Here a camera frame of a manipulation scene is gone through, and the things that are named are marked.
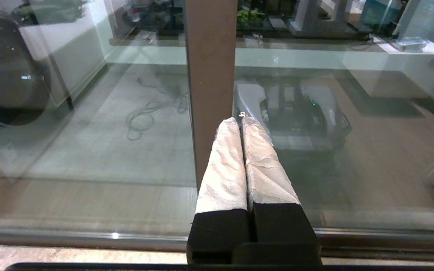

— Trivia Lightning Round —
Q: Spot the metal sliding door track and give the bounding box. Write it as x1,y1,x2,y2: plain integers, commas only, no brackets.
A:
0,225,434,262

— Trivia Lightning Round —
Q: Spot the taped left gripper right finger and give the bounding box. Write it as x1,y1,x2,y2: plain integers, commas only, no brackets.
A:
241,114,318,244

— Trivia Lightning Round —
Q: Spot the beige sofa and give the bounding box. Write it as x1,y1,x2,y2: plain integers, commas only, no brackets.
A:
12,0,109,110

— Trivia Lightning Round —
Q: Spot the grey rug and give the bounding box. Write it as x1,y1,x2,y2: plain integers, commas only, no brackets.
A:
0,62,197,186

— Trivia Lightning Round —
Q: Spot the dark green cloth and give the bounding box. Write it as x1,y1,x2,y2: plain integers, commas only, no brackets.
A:
12,0,87,25

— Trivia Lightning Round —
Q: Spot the brown fixed door frame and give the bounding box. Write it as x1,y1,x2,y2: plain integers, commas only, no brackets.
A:
183,0,239,189

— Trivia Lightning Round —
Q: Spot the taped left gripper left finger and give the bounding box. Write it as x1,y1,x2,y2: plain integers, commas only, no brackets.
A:
186,117,256,265

